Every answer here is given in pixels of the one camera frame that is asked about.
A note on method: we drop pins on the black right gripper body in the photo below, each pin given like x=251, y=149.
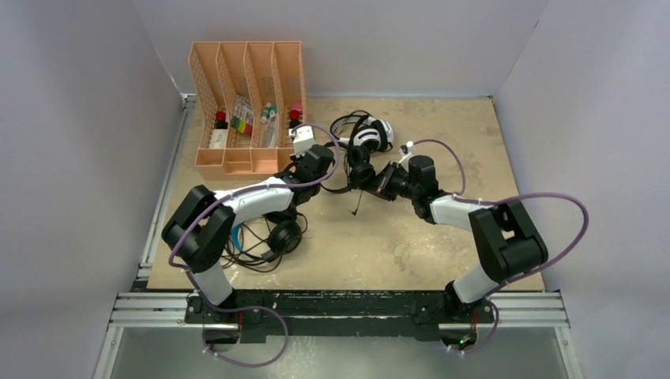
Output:
x=393, y=183

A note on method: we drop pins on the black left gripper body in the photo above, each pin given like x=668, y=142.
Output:
x=317, y=189

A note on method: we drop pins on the small black on-ear headphones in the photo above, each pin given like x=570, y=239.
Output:
x=360, y=170

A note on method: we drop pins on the white and black headphones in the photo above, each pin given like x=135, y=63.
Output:
x=361, y=128

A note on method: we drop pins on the black and blue headphones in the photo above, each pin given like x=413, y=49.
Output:
x=283, y=238

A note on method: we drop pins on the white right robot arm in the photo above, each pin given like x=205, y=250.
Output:
x=506, y=239

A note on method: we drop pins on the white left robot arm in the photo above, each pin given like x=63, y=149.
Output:
x=198, y=231

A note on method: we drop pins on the black cap right slot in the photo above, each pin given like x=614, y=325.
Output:
x=294, y=124

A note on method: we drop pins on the clear plastic packaged item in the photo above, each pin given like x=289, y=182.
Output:
x=270, y=132

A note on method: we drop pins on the coloured marker set pack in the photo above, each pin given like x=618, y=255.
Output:
x=242, y=116

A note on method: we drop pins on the white product box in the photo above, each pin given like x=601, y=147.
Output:
x=218, y=139

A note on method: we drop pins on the peach plastic file organizer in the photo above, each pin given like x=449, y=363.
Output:
x=250, y=93

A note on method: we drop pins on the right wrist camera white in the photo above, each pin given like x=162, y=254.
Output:
x=406, y=152

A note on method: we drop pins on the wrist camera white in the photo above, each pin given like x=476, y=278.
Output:
x=302, y=140
x=406, y=152

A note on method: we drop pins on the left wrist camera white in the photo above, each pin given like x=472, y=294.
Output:
x=302, y=140

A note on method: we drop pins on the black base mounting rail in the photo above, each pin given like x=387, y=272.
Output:
x=254, y=315

